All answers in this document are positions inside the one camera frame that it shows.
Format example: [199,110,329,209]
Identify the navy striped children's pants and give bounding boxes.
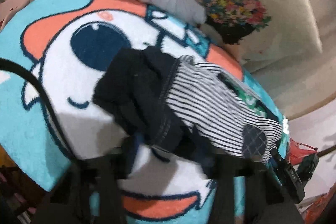
[93,47,282,162]

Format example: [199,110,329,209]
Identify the red plastic bag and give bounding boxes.
[288,138,318,165]

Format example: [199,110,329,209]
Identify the cartoon fleece blanket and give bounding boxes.
[1,0,283,223]

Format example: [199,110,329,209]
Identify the cream floral print pillow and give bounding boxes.
[196,0,322,72]

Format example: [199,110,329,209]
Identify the black cable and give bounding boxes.
[0,57,79,169]

